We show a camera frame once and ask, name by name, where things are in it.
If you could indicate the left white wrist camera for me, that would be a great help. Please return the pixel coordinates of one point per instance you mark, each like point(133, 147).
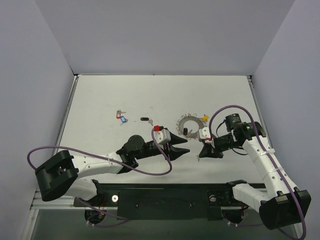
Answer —
point(161, 135)

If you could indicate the yellow tag key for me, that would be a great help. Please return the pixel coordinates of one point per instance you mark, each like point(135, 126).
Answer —
point(205, 118)

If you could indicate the key black tag on disc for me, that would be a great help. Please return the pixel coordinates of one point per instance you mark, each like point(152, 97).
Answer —
point(187, 132)

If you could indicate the red tag key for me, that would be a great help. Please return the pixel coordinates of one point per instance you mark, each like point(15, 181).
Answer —
point(119, 113)

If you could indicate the blue tag key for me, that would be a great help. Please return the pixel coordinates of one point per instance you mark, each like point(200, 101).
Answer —
point(123, 120)

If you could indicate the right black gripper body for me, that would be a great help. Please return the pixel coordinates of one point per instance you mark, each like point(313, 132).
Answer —
point(213, 145)

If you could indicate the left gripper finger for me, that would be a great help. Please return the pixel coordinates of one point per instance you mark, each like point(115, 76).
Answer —
point(176, 140)
point(175, 153)

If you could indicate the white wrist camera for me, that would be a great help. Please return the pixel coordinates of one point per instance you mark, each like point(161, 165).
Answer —
point(161, 135)
point(204, 135)

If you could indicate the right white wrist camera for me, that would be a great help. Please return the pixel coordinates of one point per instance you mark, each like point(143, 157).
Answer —
point(204, 135)

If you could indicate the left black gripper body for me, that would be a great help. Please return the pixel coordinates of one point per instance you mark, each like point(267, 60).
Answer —
point(167, 147)

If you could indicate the round metal keyring disc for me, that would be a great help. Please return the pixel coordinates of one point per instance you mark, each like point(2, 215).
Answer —
point(192, 122)

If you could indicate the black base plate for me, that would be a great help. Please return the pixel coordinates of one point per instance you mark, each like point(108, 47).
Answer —
point(175, 201)

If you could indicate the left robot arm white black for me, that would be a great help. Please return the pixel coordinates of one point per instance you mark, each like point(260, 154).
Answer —
point(67, 175)

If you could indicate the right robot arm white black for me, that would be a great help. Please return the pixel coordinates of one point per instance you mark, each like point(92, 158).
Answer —
point(283, 203)

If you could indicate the silver key black tag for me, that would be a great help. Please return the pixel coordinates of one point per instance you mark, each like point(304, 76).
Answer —
point(147, 119)

